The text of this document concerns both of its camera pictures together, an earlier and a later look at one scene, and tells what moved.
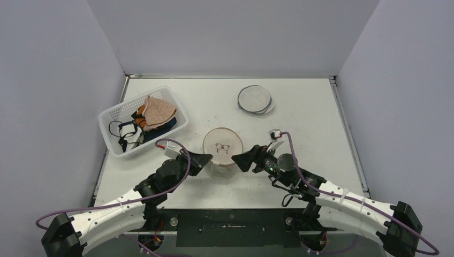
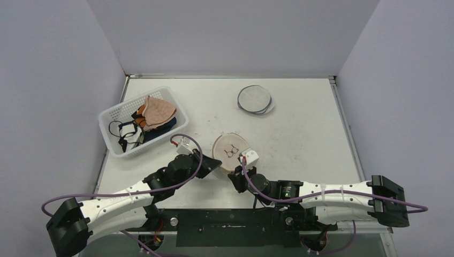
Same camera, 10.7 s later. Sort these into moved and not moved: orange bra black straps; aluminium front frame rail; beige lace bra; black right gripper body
Moved: black right gripper body
Not moved: orange bra black straps; aluminium front frame rail; beige lace bra
